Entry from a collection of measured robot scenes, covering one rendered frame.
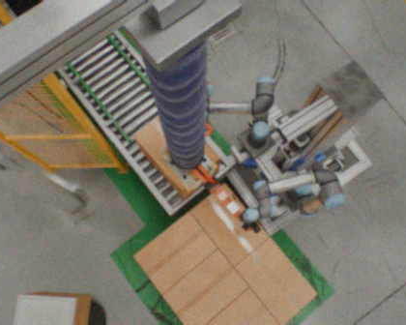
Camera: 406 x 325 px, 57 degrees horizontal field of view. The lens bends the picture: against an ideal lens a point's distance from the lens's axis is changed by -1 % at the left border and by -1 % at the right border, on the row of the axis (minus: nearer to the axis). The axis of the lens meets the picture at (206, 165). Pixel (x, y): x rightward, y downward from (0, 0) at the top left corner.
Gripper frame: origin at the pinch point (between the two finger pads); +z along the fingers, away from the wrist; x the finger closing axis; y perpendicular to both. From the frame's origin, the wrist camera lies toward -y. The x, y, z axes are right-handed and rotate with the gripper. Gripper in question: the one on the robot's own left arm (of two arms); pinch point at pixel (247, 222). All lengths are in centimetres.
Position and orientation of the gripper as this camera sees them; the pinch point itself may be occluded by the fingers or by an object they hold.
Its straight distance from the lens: 255.1
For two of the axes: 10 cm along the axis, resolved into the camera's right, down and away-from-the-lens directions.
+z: -0.1, 2.6, 9.7
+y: -6.5, -7.4, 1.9
